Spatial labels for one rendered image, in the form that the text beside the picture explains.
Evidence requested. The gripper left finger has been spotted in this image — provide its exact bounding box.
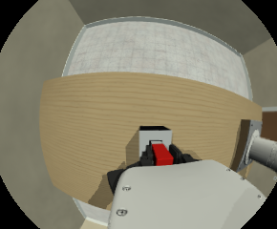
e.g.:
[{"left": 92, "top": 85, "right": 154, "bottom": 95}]
[{"left": 107, "top": 145, "right": 154, "bottom": 194}]

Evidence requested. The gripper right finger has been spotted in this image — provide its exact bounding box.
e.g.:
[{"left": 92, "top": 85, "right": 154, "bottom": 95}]
[{"left": 169, "top": 144, "right": 199, "bottom": 165}]

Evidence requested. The red and grey pin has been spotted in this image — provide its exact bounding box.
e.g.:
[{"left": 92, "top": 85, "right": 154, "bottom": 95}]
[{"left": 150, "top": 140, "right": 173, "bottom": 166}]

